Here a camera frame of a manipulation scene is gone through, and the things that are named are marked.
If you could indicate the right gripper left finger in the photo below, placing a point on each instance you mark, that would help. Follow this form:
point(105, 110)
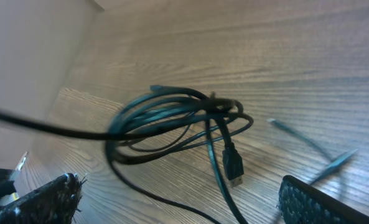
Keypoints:
point(55, 202)

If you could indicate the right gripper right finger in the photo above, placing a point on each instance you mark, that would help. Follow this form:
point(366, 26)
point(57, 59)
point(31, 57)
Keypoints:
point(301, 203)

